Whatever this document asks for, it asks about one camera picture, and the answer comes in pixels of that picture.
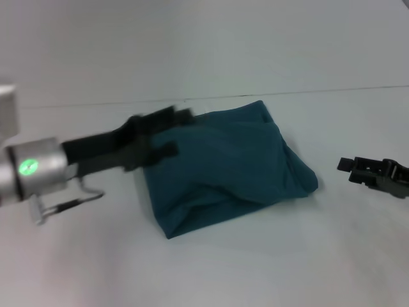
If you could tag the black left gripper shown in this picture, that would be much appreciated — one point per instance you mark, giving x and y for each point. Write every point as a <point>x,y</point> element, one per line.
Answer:
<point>108,148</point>

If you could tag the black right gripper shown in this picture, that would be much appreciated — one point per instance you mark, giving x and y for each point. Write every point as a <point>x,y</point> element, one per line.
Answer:
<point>383,179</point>

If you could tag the teal blue t-shirt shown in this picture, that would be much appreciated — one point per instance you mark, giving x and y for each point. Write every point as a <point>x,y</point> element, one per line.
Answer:
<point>223,166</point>

